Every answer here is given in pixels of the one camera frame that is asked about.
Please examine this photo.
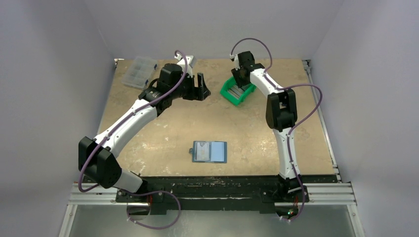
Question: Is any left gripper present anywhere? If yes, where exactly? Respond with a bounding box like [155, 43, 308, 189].
[170, 72, 210, 101]

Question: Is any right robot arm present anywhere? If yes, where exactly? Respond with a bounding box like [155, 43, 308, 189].
[230, 51, 307, 202]

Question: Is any green plastic bin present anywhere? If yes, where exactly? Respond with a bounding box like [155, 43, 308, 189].
[220, 77, 256, 106]

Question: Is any single credit card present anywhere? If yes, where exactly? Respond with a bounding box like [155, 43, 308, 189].
[195, 141, 210, 161]

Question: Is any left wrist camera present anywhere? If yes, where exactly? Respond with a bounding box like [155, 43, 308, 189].
[174, 53, 197, 77]

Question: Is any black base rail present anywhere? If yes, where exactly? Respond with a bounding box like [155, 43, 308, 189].
[115, 175, 309, 216]

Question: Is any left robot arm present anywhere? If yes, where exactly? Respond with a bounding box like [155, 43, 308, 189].
[78, 63, 211, 202]

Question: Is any blue card holder wallet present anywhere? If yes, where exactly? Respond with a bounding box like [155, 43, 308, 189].
[189, 141, 227, 163]

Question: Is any clear plastic organizer box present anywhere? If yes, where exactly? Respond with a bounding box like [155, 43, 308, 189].
[122, 56, 158, 90]

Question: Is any stack of credit cards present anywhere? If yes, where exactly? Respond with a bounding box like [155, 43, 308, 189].
[227, 85, 245, 100]

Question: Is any aluminium frame rail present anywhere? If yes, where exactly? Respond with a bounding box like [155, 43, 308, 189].
[69, 167, 355, 205]

